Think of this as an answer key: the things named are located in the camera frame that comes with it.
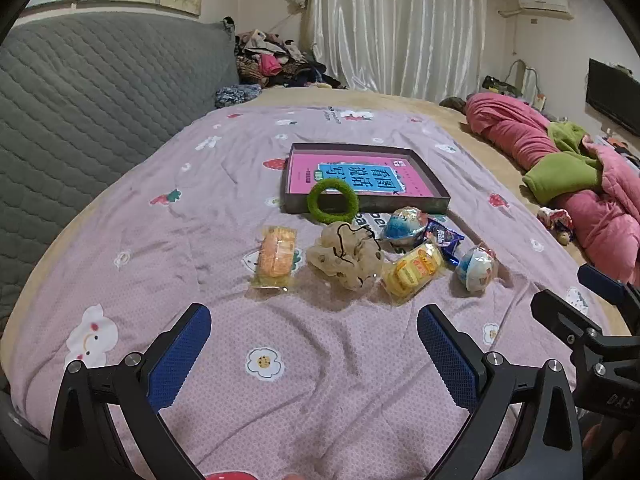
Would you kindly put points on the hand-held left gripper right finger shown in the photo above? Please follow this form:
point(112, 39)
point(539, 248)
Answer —
point(447, 355)

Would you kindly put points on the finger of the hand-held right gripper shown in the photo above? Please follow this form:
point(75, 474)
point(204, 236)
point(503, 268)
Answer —
point(565, 317)
point(600, 282)

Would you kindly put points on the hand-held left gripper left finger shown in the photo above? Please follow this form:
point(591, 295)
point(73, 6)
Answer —
point(182, 355)

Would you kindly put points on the white and blue toy egg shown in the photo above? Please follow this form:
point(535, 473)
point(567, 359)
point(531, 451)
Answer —
point(475, 270)

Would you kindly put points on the yellow snack cake packet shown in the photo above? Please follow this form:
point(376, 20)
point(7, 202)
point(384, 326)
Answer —
point(412, 270)

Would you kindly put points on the blue cookie packet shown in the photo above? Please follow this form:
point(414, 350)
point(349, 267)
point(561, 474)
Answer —
point(445, 237)

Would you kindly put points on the orange snack packet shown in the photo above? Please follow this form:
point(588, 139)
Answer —
point(275, 255)

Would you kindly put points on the beige dotted scrunchie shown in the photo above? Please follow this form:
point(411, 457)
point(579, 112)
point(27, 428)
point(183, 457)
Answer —
point(330, 260)

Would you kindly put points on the dark shallow box tray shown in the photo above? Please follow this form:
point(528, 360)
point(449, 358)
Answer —
point(400, 205)

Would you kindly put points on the green fuzzy scrunchie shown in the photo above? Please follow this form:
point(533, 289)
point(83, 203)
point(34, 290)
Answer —
point(332, 217)

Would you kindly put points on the person's right hand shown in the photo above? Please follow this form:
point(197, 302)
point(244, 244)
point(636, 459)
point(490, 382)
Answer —
point(600, 442)

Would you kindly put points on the green blanket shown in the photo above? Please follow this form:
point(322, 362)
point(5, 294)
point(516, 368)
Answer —
point(555, 175)

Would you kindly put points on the pink quilt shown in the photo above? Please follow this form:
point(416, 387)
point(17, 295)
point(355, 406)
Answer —
point(505, 125)

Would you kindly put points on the purple printed blanket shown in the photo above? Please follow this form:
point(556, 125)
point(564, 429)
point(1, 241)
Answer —
point(200, 170)

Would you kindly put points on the black television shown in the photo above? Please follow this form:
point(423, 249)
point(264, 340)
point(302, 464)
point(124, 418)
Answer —
point(615, 95)

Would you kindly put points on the beige bed sheet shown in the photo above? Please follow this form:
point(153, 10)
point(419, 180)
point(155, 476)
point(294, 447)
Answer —
point(480, 135)

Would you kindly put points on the arched mirror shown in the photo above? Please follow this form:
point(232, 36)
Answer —
point(525, 77)

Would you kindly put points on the pink and blue book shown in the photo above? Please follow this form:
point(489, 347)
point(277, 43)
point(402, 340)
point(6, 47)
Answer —
point(310, 175)

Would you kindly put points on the black bag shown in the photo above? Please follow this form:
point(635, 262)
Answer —
point(497, 85)

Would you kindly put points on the dark grey cloth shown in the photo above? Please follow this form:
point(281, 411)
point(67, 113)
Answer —
point(454, 103)

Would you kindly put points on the blue floral cloth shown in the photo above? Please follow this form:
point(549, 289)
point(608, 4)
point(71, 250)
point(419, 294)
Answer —
point(235, 95)

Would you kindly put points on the grey quilted headboard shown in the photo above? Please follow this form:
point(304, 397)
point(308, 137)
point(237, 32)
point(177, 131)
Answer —
point(100, 100)

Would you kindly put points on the white air conditioner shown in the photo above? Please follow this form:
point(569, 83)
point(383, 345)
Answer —
point(545, 2)

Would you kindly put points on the pile of clothes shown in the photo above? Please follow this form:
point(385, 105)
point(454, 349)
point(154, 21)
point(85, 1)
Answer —
point(280, 60)

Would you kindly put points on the white curtain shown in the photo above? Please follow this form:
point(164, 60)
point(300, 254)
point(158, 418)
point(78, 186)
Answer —
point(400, 25)

